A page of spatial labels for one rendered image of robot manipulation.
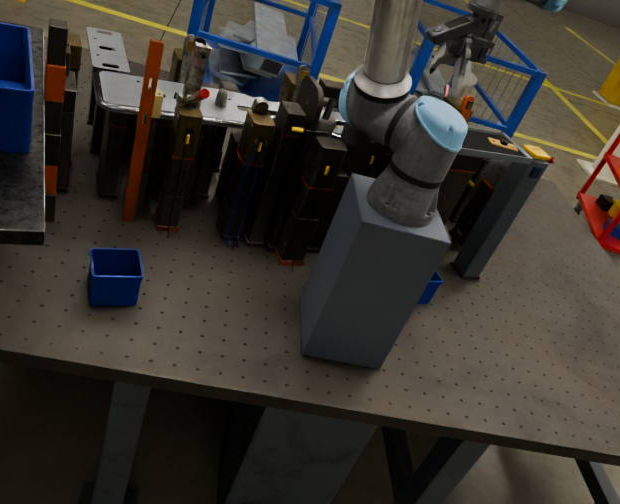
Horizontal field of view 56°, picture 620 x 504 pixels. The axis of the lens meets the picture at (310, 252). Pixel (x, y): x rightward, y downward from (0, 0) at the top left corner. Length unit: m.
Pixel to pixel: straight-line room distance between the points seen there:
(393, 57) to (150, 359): 0.78
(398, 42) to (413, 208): 0.32
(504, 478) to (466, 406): 0.98
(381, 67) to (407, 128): 0.13
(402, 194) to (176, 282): 0.62
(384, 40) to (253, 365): 0.74
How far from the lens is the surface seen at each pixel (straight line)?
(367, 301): 1.32
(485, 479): 2.44
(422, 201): 1.22
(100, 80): 1.68
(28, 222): 1.08
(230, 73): 3.96
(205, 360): 1.33
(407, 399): 1.45
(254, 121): 1.50
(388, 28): 1.12
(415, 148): 1.18
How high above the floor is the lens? 1.68
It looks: 34 degrees down
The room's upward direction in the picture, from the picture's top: 22 degrees clockwise
